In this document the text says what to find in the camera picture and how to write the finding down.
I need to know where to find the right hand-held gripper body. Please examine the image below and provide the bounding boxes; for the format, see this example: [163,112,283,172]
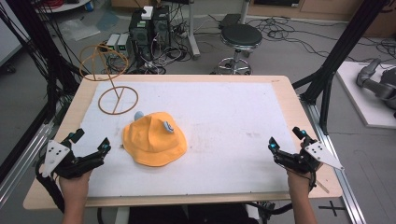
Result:
[273,141,346,175]

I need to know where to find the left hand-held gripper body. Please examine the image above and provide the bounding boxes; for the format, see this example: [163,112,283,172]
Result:
[41,139,105,180]

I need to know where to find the person's right hand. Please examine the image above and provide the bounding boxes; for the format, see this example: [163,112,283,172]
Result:
[285,162,323,196]

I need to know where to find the person's left hand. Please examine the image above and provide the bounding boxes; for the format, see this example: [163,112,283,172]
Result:
[58,169,93,203]

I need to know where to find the thin wooden stick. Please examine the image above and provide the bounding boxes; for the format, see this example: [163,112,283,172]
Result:
[315,179,331,194]

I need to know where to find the orange bucket hat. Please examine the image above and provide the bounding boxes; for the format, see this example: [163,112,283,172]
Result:
[121,110,189,168]

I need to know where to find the white table leg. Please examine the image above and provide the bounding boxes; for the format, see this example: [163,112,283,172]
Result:
[114,206,131,224]

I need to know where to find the white table mat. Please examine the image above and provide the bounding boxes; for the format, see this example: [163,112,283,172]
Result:
[71,80,299,198]

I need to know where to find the white board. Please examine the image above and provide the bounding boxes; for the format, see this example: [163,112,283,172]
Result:
[335,61,396,130]

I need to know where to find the small white power unit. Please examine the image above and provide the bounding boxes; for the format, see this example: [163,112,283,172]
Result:
[117,33,131,58]
[106,33,121,52]

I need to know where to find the person's dark trousers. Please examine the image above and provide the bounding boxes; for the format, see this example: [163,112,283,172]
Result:
[128,203,260,224]

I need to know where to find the clear plastic sheet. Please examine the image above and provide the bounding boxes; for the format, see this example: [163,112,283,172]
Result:
[58,18,102,42]

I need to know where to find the black round stool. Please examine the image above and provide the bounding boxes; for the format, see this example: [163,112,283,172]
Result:
[214,23,263,76]

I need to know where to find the black computer tower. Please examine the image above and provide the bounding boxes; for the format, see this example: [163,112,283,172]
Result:
[128,8,154,61]
[151,5,172,49]

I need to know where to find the round white table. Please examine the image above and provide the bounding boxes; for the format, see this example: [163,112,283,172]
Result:
[33,0,92,14]

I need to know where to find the grey desk leg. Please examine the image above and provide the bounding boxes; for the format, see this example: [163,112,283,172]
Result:
[186,0,202,61]

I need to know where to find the white box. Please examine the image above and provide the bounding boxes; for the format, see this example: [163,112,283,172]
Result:
[140,6,154,21]

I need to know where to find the aluminium rail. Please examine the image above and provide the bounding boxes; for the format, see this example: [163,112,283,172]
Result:
[302,100,368,224]
[0,121,56,208]

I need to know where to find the black sleeved gripper cable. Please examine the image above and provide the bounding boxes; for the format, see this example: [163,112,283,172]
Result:
[35,167,67,215]

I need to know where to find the brown wire hat stand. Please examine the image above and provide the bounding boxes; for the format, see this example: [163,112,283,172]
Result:
[78,43,140,116]

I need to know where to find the black floor cables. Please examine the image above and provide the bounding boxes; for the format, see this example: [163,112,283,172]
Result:
[246,15,396,64]

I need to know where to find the black frame post with cables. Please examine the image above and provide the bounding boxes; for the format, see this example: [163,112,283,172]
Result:
[0,0,80,105]

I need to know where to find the tangle of floor cables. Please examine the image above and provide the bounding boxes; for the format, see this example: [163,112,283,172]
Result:
[102,18,195,76]

